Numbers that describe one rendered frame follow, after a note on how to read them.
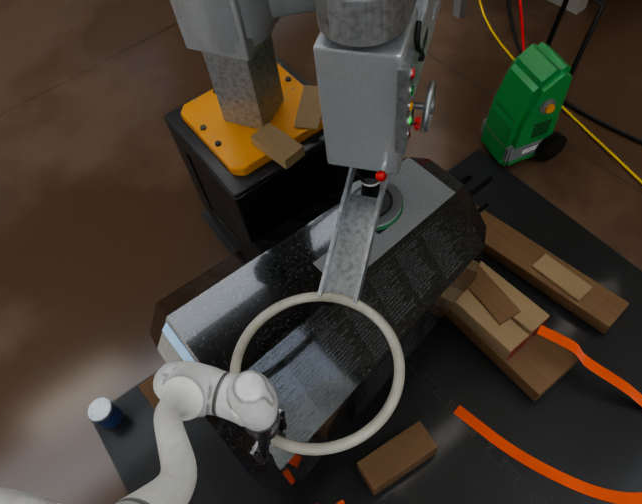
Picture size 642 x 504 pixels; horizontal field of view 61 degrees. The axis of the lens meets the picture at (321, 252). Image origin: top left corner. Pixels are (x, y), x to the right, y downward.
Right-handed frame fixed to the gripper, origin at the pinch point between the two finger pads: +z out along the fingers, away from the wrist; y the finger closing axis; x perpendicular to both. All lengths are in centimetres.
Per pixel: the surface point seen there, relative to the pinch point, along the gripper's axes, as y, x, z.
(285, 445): 0.0, -5.4, -11.0
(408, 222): 86, 2, -6
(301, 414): 16.5, 3.6, 16.5
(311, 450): 2.3, -11.8, -11.0
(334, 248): 57, 14, -16
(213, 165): 80, 85, -1
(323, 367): 31.3, 4.0, 10.2
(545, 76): 208, -10, 8
